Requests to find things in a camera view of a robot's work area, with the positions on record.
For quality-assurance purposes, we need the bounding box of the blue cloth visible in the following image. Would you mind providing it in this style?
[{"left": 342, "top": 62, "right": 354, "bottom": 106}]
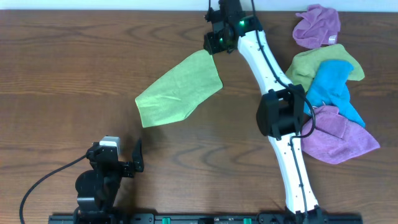
[{"left": 306, "top": 60, "right": 366, "bottom": 128}]

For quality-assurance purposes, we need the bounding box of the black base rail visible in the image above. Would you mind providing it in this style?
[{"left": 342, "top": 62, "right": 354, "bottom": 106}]
[{"left": 48, "top": 212, "right": 364, "bottom": 224}]

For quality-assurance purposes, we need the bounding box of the large purple cloth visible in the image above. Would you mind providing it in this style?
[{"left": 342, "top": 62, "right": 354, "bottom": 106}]
[{"left": 301, "top": 105, "right": 380, "bottom": 164}]

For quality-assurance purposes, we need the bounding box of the light green cloth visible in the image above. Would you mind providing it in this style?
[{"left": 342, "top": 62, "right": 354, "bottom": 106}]
[{"left": 135, "top": 50, "right": 223, "bottom": 128}]

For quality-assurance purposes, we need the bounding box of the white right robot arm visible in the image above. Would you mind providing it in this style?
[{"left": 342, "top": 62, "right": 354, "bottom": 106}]
[{"left": 203, "top": 16, "right": 318, "bottom": 223}]

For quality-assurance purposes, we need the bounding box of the olive green cloth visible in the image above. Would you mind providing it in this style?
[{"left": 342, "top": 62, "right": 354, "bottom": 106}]
[{"left": 285, "top": 44, "right": 365, "bottom": 92}]

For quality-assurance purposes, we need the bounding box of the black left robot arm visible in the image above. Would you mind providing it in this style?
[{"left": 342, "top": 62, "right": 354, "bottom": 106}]
[{"left": 72, "top": 136, "right": 144, "bottom": 223}]

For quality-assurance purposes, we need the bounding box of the small purple cloth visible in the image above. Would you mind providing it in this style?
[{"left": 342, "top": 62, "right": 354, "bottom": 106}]
[{"left": 292, "top": 4, "right": 341, "bottom": 49}]

